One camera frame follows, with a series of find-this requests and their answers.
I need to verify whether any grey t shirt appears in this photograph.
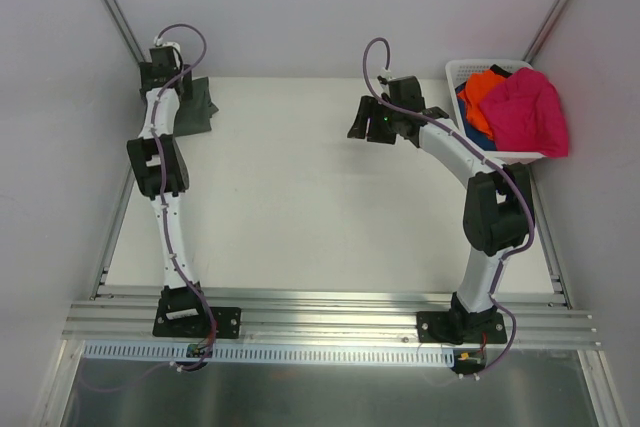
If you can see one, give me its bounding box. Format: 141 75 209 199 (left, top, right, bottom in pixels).
174 77 219 137

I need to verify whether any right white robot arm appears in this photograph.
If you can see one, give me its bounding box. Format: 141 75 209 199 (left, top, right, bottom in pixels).
348 73 535 345

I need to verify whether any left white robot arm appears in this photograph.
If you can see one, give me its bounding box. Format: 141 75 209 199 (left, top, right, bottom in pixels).
126 39 215 335

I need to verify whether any white plastic laundry basket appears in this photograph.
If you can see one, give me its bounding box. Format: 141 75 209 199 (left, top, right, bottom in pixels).
446 59 559 164

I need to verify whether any blue t shirt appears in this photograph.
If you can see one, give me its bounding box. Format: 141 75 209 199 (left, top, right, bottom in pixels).
457 98 497 151

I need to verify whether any orange t shirt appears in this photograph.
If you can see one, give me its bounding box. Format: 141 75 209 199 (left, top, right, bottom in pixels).
458 69 506 141

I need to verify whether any pink t shirt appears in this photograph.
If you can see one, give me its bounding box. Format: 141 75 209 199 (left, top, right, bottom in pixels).
480 67 569 158

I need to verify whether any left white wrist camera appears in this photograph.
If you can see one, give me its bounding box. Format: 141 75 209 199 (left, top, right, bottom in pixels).
153 36 181 52

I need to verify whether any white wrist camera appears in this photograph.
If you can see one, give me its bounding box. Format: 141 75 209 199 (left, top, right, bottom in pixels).
153 36 181 52
377 68 393 86

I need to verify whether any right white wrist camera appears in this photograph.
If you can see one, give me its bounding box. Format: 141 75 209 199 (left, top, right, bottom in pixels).
377 68 393 86

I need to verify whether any left aluminium corner post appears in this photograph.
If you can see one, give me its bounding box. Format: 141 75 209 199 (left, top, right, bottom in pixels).
101 0 146 87

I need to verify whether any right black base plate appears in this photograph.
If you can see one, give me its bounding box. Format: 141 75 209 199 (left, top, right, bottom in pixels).
416 308 507 345

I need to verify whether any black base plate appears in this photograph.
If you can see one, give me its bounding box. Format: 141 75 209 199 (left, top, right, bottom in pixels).
416 308 507 345
152 307 242 339

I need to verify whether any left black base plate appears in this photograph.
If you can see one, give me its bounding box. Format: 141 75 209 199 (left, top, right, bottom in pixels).
152 307 242 339

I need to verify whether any aluminium mounting rail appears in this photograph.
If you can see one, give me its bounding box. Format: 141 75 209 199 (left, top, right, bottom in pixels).
62 286 603 350

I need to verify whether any white slotted cable duct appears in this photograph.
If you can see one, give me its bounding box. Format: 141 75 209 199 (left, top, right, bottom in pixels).
83 341 454 368

